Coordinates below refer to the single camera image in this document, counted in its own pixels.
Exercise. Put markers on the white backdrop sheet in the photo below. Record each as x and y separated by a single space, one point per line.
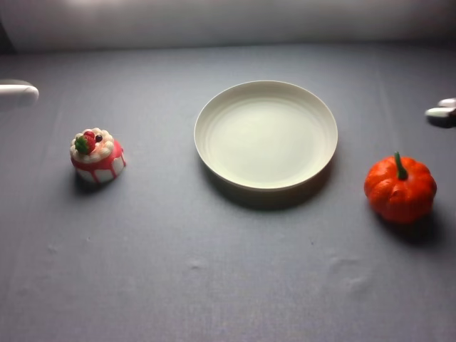
228 25

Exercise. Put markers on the grey tablecloth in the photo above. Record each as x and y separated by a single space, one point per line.
228 270

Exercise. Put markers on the white round plate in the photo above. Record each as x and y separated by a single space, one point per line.
265 139

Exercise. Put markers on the orange toy pumpkin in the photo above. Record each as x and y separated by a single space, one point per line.
399 192

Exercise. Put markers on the red and white toy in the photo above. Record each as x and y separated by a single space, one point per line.
99 167

